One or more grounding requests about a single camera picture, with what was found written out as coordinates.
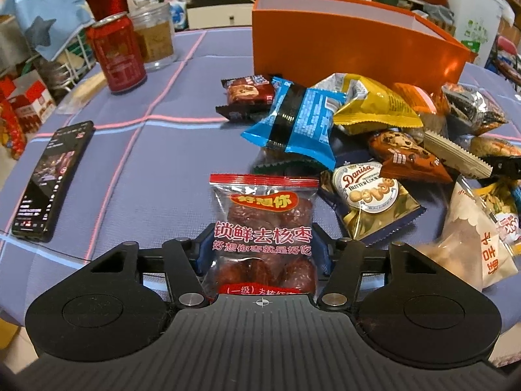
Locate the black smartphone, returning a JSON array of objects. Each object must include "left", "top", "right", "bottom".
[{"left": 11, "top": 121, "right": 94, "bottom": 243}]

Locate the orange storage box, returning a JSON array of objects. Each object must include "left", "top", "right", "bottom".
[{"left": 252, "top": 0, "right": 472, "bottom": 93}]

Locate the orange cracker pack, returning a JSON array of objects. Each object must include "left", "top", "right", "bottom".
[{"left": 392, "top": 83, "right": 438, "bottom": 115}]

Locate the brown chocolate chip packet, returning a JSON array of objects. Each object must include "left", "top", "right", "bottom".
[{"left": 367, "top": 130, "right": 453, "bottom": 184}]

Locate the brown chocolate cookie packet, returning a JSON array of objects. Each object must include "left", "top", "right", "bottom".
[{"left": 216, "top": 74, "right": 275, "bottom": 123}]

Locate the white red-lettered snack bag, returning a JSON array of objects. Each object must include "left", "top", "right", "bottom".
[{"left": 417, "top": 176, "right": 518, "bottom": 290}]

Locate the clear plastic jar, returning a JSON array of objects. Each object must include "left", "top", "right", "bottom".
[{"left": 130, "top": 3, "right": 177, "bottom": 72}]

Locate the gold Danisa cookie packet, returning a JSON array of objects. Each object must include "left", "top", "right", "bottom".
[{"left": 319, "top": 161, "right": 426, "bottom": 245}]

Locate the blue cookie packet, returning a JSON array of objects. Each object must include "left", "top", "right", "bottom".
[{"left": 242, "top": 77, "right": 346, "bottom": 169}]

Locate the silver orange snack bag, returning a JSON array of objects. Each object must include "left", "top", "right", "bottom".
[{"left": 442, "top": 83, "right": 509, "bottom": 135}]

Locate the red jujube snack bag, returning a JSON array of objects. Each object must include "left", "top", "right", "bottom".
[{"left": 203, "top": 173, "right": 319, "bottom": 297}]

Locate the white chest freezer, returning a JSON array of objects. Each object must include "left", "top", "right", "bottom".
[{"left": 448, "top": 0, "right": 502, "bottom": 67}]

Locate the yellow chip bag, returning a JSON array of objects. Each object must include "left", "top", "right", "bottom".
[{"left": 314, "top": 73, "right": 423, "bottom": 135}]

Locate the blue shark cloth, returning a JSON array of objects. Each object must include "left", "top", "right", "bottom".
[{"left": 1, "top": 0, "right": 94, "bottom": 61}]

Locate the red soda can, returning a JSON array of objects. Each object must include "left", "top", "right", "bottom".
[{"left": 87, "top": 11, "right": 147, "bottom": 94}]

